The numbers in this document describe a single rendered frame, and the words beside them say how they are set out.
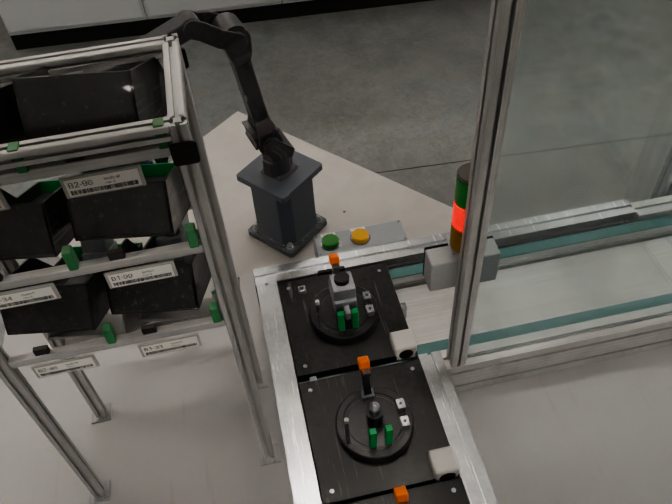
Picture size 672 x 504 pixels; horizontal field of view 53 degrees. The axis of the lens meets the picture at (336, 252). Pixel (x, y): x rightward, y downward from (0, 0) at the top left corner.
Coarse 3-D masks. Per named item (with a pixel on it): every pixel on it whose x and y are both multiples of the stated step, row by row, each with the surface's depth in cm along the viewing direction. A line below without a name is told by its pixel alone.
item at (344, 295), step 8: (344, 272) 131; (336, 280) 130; (344, 280) 130; (352, 280) 131; (336, 288) 130; (344, 288) 129; (352, 288) 129; (336, 296) 130; (344, 296) 131; (352, 296) 131; (336, 304) 131; (344, 304) 131; (352, 304) 132; (336, 312) 133; (344, 312) 132
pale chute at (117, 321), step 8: (104, 320) 130; (112, 320) 129; (120, 320) 129; (128, 320) 114; (136, 320) 118; (120, 328) 118; (128, 328) 114; (136, 328) 118; (48, 336) 112; (56, 336) 113; (64, 336) 113; (72, 336) 112; (80, 336) 112; (88, 336) 112; (96, 336) 112
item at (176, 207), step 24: (144, 168) 113; (168, 168) 113; (120, 192) 86; (144, 192) 86; (168, 192) 86; (72, 216) 87; (96, 216) 87; (120, 216) 87; (144, 216) 87; (168, 216) 87
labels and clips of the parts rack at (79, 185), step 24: (168, 48) 82; (168, 72) 78; (168, 96) 75; (168, 144) 73; (192, 144) 73; (24, 168) 72; (120, 168) 74; (0, 192) 73; (72, 192) 75; (96, 192) 76; (192, 240) 85; (72, 264) 83; (168, 264) 86; (24, 288) 84; (48, 288) 85; (216, 312) 96; (192, 336) 98; (72, 360) 97; (96, 360) 98
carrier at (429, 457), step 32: (320, 384) 129; (352, 384) 129; (384, 384) 128; (416, 384) 128; (320, 416) 124; (352, 416) 122; (384, 416) 122; (416, 416) 123; (320, 448) 120; (352, 448) 118; (384, 448) 118; (416, 448) 119; (448, 448) 117; (320, 480) 116; (352, 480) 116; (384, 480) 116; (416, 480) 115
